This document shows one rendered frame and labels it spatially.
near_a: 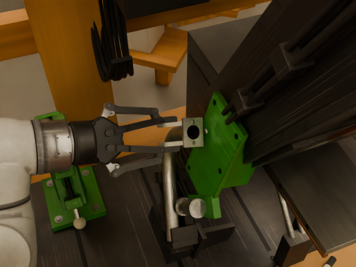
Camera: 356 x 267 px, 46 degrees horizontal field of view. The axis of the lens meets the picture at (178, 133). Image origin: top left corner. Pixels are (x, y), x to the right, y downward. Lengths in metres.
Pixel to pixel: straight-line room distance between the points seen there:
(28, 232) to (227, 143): 0.35
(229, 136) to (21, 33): 0.53
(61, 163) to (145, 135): 0.55
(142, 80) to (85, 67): 1.77
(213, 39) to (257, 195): 0.40
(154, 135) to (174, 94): 1.42
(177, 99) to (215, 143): 1.83
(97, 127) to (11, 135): 0.14
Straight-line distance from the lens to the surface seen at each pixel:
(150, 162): 0.76
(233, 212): 1.04
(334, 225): 0.80
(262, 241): 1.01
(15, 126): 0.68
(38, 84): 2.83
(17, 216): 0.69
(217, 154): 0.77
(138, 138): 1.20
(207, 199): 0.82
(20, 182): 0.68
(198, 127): 0.78
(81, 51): 0.94
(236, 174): 0.80
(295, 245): 0.90
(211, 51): 0.90
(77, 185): 0.98
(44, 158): 0.68
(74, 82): 0.99
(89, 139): 0.70
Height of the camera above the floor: 1.78
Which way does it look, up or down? 48 degrees down
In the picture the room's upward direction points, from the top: straight up
